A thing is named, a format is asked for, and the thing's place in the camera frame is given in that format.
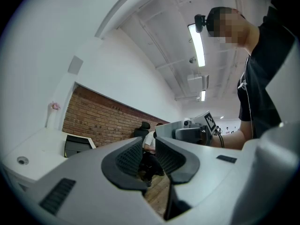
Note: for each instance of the person's head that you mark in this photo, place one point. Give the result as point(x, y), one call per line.
point(234, 34)

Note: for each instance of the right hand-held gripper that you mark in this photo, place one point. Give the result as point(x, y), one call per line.
point(206, 125)

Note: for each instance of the ceiling dome sensor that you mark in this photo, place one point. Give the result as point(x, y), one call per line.
point(192, 60)

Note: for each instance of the white wall panel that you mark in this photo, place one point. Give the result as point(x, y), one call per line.
point(75, 64)

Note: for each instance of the long ceiling light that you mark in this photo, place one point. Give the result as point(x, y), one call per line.
point(197, 46)

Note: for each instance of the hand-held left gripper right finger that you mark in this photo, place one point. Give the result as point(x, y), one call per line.
point(222, 179)

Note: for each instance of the round table grommet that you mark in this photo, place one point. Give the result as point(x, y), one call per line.
point(22, 160)

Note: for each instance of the black office chair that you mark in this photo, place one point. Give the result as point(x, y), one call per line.
point(141, 130)

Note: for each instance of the person's black shirt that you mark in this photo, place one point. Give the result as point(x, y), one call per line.
point(257, 78)

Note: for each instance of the black head camera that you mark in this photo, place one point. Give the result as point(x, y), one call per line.
point(200, 22)

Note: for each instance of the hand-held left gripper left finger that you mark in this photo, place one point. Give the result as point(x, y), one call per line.
point(89, 184)

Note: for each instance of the person's right forearm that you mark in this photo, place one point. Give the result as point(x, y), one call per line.
point(234, 139)

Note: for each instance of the short ceiling light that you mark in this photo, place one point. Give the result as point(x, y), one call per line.
point(203, 95)

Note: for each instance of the white air conditioner unit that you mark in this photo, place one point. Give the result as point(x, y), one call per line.
point(198, 81)

